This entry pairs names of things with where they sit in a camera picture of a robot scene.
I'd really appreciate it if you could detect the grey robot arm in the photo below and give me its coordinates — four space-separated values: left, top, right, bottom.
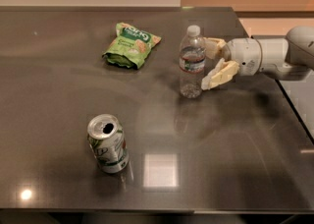
201 27 314 90

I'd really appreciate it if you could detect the grey side table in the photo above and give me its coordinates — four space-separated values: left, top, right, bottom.
254 32 314 140

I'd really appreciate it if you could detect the green white soda can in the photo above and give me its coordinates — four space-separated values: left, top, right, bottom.
87 114 130 174

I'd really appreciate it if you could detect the clear plastic water bottle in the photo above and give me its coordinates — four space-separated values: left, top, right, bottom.
179 25 205 98

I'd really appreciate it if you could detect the green chip bag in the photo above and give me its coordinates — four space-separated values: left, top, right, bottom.
102 23 161 69

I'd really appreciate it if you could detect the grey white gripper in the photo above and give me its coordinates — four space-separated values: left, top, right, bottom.
201 37 262 90

